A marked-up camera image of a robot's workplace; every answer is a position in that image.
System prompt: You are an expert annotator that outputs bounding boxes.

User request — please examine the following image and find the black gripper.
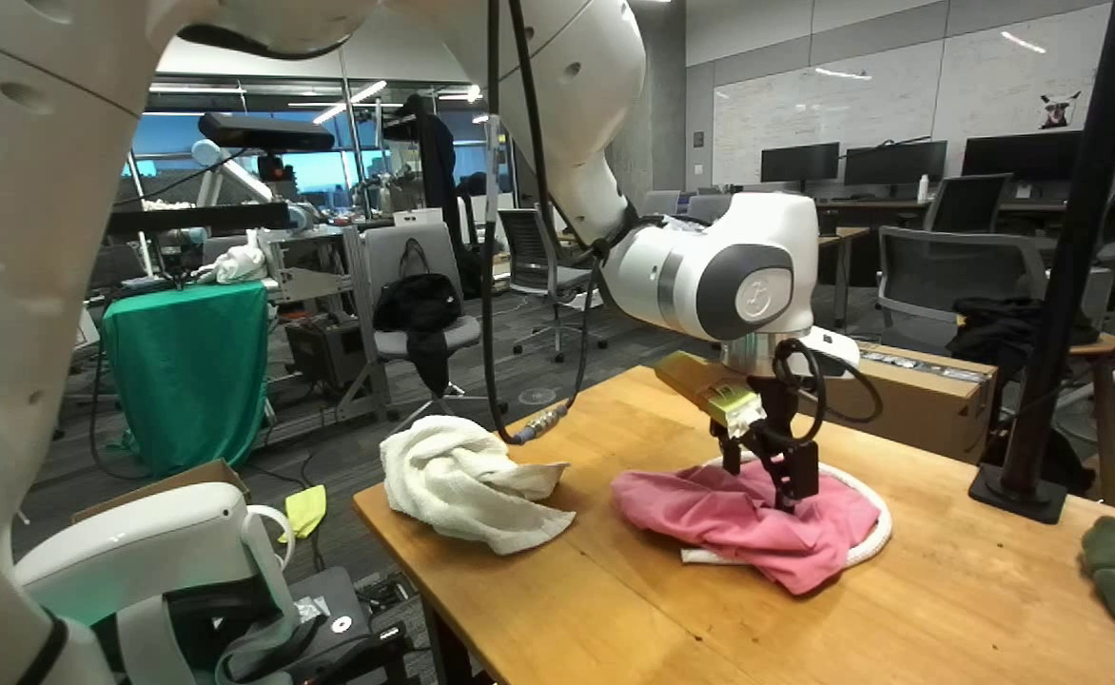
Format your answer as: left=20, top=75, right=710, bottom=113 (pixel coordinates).
left=717, top=378, right=827, bottom=512

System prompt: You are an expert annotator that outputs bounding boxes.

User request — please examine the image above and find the hot pink cloth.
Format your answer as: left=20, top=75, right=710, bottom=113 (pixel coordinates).
left=614, top=458, right=885, bottom=602

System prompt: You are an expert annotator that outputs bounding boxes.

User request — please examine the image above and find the white towel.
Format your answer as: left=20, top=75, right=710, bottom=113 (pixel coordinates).
left=381, top=415, right=573, bottom=556

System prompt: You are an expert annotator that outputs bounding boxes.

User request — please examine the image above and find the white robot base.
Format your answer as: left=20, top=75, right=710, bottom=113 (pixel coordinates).
left=0, top=0, right=368, bottom=685

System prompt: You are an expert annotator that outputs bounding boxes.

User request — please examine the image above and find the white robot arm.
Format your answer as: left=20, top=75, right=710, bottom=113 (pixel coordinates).
left=400, top=0, right=823, bottom=512

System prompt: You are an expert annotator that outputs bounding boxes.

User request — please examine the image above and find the cardboard box beside table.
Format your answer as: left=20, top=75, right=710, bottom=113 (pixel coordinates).
left=828, top=343, right=998, bottom=461

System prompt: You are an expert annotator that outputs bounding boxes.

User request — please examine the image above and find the black office chair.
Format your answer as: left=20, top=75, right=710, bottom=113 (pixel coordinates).
left=374, top=273, right=483, bottom=425

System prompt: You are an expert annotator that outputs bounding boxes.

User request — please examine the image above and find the yellow crumpled paper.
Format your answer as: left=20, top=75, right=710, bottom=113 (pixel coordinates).
left=287, top=484, right=327, bottom=540

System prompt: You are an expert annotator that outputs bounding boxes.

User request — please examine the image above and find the green cloth covered bin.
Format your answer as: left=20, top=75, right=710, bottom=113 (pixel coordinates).
left=103, top=283, right=269, bottom=477

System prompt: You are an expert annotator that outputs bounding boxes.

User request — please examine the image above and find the black camera tripod stand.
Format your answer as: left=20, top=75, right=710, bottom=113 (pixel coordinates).
left=968, top=0, right=1115, bottom=527

